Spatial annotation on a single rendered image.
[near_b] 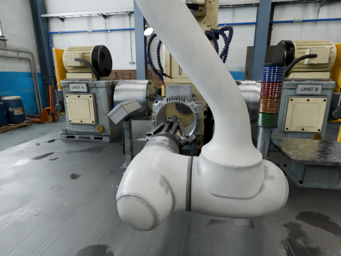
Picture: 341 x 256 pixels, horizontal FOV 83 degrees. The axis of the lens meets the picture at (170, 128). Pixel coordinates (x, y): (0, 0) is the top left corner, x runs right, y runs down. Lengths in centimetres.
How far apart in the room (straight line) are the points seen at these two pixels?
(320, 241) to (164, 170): 44
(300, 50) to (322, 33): 580
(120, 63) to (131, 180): 661
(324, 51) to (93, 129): 126
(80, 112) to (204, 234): 96
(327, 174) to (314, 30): 620
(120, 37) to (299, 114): 630
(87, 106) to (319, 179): 114
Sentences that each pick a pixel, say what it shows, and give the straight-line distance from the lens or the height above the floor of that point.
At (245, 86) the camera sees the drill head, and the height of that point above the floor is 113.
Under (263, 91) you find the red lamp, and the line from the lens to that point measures 65.
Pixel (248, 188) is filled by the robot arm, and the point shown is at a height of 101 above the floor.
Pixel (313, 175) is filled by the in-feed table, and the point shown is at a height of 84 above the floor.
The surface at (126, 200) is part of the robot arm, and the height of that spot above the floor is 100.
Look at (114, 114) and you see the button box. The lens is 75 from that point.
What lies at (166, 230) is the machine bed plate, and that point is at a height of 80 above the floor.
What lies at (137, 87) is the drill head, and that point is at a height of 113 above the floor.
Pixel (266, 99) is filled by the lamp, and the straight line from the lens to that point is 64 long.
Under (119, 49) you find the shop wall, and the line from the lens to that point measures 693.
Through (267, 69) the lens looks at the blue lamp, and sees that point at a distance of 65.
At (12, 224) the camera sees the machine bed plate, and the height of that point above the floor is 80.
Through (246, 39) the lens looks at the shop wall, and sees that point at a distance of 643.
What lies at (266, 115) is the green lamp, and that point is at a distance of 65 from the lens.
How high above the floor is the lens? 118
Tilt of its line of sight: 14 degrees down
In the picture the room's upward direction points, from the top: straight up
